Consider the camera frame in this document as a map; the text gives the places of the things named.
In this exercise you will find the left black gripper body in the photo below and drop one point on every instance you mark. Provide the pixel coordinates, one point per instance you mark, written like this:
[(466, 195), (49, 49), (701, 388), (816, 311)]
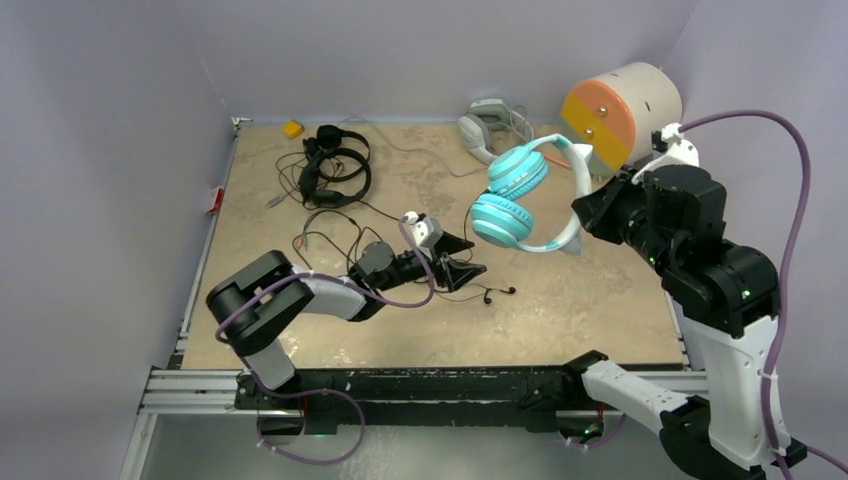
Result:
[(409, 269)]

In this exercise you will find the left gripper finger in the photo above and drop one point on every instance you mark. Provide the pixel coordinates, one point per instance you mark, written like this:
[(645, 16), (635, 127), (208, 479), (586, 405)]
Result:
[(454, 274), (449, 244)]

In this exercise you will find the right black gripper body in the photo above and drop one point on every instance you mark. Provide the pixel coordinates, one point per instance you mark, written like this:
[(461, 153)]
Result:
[(622, 217)]

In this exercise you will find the teal cat-ear headphones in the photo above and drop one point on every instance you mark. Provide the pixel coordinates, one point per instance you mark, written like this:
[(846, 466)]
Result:
[(498, 218)]

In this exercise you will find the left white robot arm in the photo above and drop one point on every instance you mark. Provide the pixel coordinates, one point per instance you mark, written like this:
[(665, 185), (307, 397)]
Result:
[(254, 306)]

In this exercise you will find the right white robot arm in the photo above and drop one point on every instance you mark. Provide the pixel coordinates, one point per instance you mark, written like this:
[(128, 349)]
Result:
[(672, 217)]

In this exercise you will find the white grey headphones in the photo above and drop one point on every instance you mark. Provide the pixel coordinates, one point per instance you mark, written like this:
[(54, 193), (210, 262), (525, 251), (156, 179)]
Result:
[(485, 116)]

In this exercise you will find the orange pen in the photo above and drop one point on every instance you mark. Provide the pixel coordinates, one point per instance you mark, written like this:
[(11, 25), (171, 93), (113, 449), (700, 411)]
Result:
[(557, 161)]

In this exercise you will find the round pastel drawer box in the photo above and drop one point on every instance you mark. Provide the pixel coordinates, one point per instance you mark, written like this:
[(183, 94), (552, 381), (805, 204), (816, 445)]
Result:
[(617, 112)]

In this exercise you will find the small yellow block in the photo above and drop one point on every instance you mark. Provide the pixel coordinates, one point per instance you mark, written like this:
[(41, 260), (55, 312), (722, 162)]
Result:
[(292, 129)]

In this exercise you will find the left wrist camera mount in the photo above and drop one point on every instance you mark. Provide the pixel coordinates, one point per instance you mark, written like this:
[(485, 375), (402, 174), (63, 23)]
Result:
[(426, 230)]

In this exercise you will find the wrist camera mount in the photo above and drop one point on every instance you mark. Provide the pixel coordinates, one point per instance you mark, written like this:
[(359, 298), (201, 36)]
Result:
[(671, 148), (426, 230)]

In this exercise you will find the black earbuds with wire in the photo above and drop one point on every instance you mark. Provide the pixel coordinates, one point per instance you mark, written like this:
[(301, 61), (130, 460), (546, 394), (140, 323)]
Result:
[(486, 296)]

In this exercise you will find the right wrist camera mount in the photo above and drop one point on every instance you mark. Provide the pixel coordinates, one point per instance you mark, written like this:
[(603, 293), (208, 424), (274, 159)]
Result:
[(671, 148)]

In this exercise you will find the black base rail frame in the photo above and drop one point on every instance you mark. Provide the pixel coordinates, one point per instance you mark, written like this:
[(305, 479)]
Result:
[(538, 398)]

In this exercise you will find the red tag on wall edge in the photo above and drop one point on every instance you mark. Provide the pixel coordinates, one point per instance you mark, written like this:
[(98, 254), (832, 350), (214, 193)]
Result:
[(216, 199)]

